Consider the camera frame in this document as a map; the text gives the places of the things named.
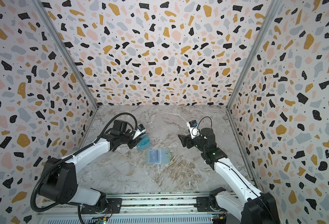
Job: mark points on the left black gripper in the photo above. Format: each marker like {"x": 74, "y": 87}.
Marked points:
{"x": 134, "y": 143}

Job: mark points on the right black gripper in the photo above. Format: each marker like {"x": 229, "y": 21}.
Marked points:
{"x": 189, "y": 139}

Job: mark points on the teal VIP credit card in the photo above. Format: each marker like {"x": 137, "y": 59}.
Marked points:
{"x": 143, "y": 144}

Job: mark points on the green card holder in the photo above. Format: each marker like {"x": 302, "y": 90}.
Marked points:
{"x": 158, "y": 156}

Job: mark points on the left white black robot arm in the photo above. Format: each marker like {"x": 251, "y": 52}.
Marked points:
{"x": 58, "y": 182}

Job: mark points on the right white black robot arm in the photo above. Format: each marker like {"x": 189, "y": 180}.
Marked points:
{"x": 250, "y": 205}

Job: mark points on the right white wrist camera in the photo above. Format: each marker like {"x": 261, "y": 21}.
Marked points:
{"x": 193, "y": 128}

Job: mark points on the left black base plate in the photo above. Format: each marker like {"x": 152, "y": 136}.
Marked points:
{"x": 103, "y": 207}

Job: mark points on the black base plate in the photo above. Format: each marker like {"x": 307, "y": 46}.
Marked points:
{"x": 103, "y": 207}
{"x": 207, "y": 204}

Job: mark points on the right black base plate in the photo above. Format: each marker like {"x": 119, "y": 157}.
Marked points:
{"x": 207, "y": 204}

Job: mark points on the aluminium rail frame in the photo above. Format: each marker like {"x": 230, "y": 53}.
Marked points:
{"x": 161, "y": 208}

